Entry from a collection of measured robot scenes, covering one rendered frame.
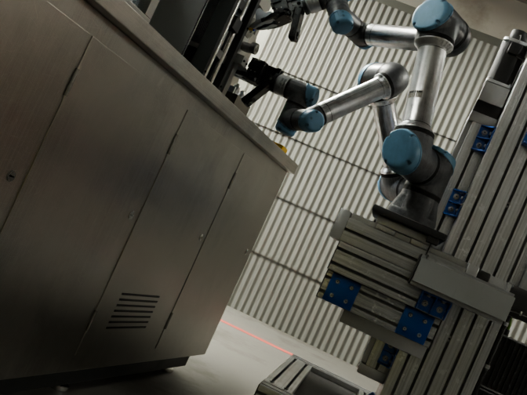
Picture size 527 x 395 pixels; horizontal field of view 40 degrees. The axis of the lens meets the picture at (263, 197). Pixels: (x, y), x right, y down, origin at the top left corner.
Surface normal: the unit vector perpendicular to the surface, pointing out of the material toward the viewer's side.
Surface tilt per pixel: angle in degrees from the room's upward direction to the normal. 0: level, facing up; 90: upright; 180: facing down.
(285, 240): 90
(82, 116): 90
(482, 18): 90
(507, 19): 90
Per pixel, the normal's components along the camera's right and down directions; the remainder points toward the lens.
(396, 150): -0.65, -0.18
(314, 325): -0.15, -0.11
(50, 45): 0.87, 0.38
